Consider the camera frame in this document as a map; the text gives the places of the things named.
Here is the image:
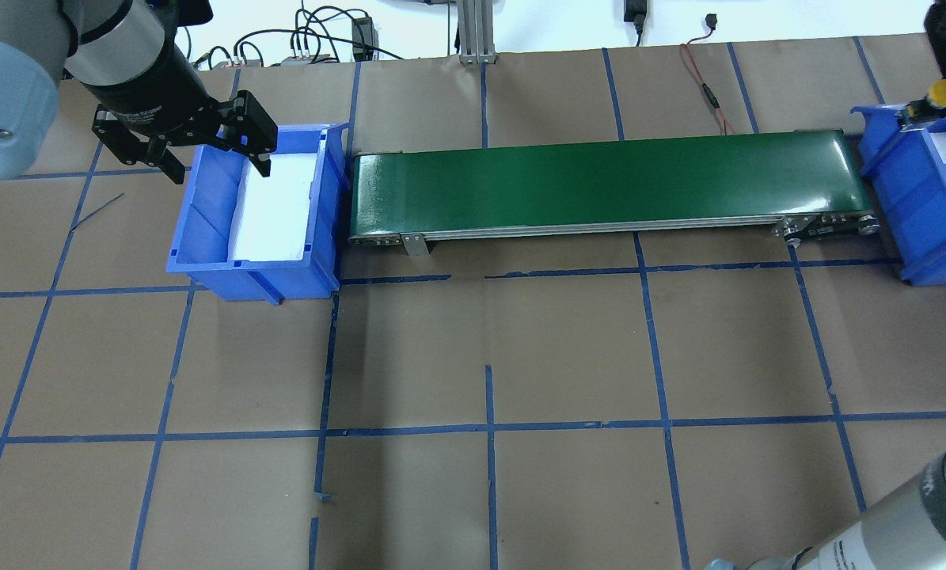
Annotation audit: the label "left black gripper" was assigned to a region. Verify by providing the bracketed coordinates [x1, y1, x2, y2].
[90, 47, 279, 184]

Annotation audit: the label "yellow push button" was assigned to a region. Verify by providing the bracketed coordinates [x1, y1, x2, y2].
[899, 79, 946, 125]

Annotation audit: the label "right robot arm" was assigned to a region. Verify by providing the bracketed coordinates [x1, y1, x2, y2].
[754, 1, 946, 569]

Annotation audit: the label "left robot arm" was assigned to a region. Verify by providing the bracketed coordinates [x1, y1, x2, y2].
[0, 1, 278, 184]

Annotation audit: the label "white foam pad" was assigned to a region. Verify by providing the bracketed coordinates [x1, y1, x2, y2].
[227, 153, 317, 262]

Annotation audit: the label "blue source bin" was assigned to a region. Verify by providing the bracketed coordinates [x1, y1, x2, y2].
[165, 123, 349, 306]

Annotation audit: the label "black power adapter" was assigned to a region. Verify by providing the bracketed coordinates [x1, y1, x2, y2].
[351, 16, 378, 62]

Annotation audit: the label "blue destination bin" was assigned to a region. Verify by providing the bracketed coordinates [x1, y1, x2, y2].
[850, 105, 946, 286]

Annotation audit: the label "green conveyor belt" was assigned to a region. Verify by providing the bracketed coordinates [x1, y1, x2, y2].
[349, 130, 880, 255]

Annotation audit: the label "red and black wires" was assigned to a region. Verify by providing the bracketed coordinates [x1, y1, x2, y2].
[680, 14, 739, 135]

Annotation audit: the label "aluminium frame post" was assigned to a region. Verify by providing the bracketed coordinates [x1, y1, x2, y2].
[454, 0, 497, 65]

